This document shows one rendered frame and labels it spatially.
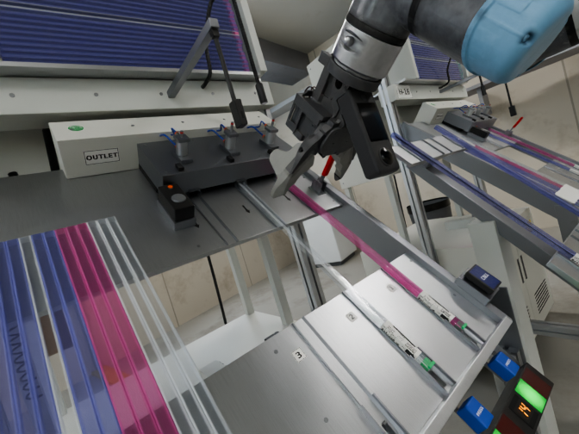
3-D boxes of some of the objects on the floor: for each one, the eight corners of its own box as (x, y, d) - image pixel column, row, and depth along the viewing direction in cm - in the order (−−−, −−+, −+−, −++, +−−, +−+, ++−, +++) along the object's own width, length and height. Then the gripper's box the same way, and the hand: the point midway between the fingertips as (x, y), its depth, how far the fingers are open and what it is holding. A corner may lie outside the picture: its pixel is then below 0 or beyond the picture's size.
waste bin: (466, 244, 334) (452, 194, 332) (458, 257, 301) (444, 201, 298) (425, 249, 363) (413, 202, 360) (414, 261, 330) (401, 210, 327)
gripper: (375, 54, 46) (323, 157, 60) (273, 41, 34) (238, 173, 48) (416, 83, 43) (351, 185, 56) (320, 81, 31) (266, 211, 44)
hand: (308, 191), depth 51 cm, fingers open, 14 cm apart
